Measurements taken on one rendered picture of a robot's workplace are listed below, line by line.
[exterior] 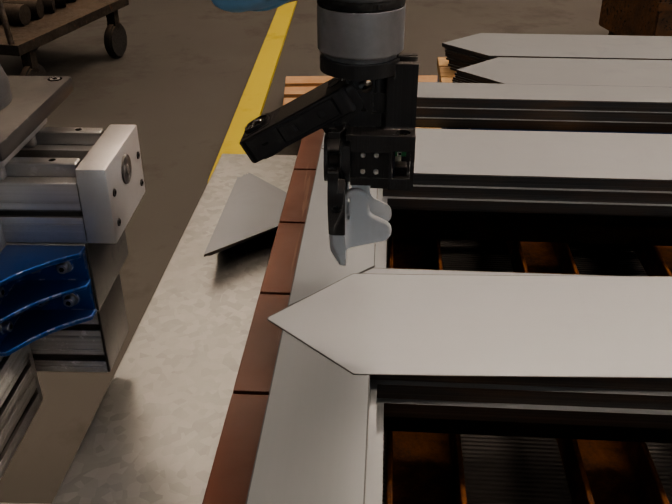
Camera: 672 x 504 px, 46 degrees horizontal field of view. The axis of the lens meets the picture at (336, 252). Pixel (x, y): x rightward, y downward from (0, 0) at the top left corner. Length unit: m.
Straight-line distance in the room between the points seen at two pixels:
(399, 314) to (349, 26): 0.31
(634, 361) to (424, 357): 0.20
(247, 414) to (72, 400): 1.42
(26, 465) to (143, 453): 1.07
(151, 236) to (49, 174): 1.96
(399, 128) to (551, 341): 0.26
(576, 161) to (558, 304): 0.40
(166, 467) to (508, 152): 0.67
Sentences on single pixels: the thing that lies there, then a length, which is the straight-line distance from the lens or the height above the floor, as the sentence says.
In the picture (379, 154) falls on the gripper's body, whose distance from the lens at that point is 0.71.
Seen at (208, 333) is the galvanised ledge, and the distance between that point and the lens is 1.12.
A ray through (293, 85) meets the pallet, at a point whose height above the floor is 0.10.
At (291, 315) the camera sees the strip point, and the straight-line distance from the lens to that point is 0.82.
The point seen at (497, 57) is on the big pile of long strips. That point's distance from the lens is 1.78.
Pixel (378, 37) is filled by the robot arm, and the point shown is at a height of 1.16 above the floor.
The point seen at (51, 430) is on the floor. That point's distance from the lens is 2.08.
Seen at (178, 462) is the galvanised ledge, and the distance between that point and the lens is 0.94.
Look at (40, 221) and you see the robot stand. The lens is 0.92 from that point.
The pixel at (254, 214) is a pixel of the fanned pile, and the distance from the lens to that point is 1.34.
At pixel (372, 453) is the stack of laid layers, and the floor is 0.85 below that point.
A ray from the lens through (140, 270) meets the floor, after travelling 2.65.
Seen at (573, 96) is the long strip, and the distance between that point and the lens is 1.51.
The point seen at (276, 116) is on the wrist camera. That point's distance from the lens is 0.73.
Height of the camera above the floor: 1.33
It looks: 30 degrees down
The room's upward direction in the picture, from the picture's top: straight up
